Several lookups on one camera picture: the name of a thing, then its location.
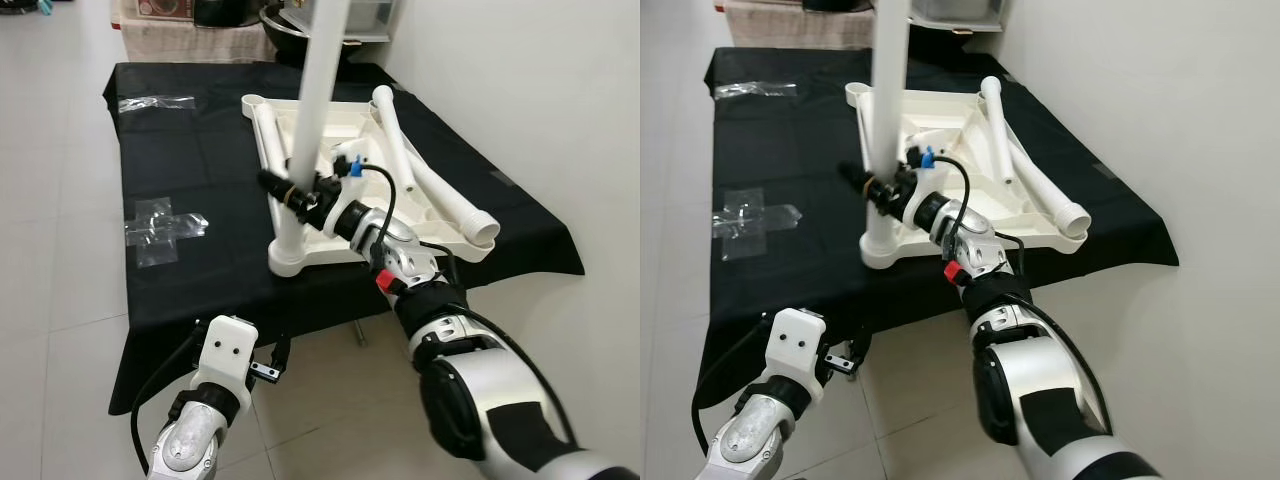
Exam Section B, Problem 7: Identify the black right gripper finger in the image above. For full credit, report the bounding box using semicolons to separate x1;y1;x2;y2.
838;160;886;209
258;168;306;216

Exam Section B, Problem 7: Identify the white plastic table leg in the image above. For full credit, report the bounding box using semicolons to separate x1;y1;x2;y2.
851;94;878;167
249;99;292;172
266;0;354;279
979;76;1017;187
404;150;502;247
859;0;914;270
1004;140;1094;240
369;84;420;194

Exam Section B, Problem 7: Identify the white plastic children table top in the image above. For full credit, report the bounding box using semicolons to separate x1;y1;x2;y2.
844;79;1094;270
239;91;500;279

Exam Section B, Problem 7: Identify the black tablecloth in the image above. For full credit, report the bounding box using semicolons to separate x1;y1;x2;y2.
102;61;587;417
694;46;1182;412

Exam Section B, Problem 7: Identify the cross-shaped clear tape patch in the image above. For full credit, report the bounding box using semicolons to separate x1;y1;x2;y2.
711;186;804;262
124;196;210;269

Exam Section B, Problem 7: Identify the clear tape strip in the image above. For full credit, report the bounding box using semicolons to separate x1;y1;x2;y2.
714;79;800;100
117;94;199;114

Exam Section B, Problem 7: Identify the beige cloth covered bench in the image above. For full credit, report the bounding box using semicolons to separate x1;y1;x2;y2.
721;0;877;50
119;17;272;64

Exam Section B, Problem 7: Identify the clear plastic storage box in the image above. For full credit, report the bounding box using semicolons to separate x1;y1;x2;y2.
350;0;402;37
912;0;1007;27

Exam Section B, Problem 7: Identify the red printed box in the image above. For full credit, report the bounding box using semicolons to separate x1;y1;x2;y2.
134;0;197;22

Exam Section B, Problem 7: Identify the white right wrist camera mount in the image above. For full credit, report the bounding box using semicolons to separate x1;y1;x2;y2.
904;144;947;227
324;140;377;237

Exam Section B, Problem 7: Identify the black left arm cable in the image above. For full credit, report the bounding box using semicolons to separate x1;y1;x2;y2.
691;319;782;462
129;329;207;472

